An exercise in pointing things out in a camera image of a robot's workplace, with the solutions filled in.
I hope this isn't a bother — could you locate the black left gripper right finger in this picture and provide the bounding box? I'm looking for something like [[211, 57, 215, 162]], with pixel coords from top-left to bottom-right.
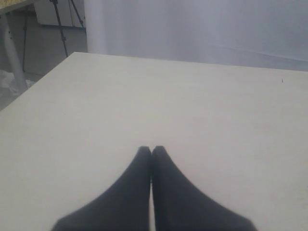
[[152, 146, 256, 231]]

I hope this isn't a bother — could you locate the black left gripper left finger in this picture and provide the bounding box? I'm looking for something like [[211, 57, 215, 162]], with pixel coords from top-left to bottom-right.
[[53, 146, 151, 231]]

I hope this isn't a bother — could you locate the white table leg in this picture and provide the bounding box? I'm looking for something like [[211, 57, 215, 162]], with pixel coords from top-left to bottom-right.
[[0, 14, 28, 94]]

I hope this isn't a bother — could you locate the crumpled white plastic bag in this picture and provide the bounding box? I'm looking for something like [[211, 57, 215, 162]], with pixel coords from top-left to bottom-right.
[[0, 70, 23, 95]]

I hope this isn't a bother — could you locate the white backdrop curtain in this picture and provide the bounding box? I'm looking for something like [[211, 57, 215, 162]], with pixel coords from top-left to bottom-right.
[[84, 0, 308, 71]]

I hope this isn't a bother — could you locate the black tripod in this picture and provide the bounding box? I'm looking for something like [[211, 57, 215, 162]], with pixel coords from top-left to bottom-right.
[[22, 0, 85, 72]]

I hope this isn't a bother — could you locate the wooden side table top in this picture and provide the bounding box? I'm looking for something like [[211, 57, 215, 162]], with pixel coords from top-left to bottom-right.
[[0, 0, 37, 15]]

